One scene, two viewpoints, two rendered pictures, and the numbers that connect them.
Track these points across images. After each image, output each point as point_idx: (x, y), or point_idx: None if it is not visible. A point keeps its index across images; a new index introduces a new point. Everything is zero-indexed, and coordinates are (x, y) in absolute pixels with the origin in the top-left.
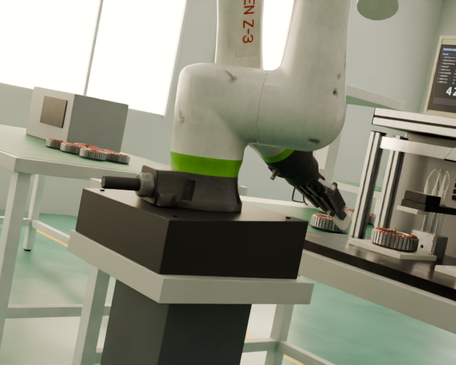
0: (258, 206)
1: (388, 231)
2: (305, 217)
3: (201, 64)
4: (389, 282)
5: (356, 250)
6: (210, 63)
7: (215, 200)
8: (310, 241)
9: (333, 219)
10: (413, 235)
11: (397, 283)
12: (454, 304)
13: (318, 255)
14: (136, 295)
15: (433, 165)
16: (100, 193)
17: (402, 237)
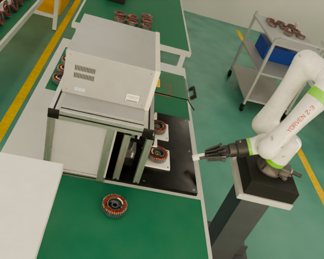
0: (247, 160)
1: (155, 155)
2: (79, 244)
3: (299, 137)
4: (196, 148)
5: (180, 163)
6: (295, 136)
7: None
8: (195, 174)
9: None
10: (153, 147)
11: (193, 146)
12: (193, 133)
13: (195, 172)
14: None
15: None
16: (295, 187)
17: (163, 148)
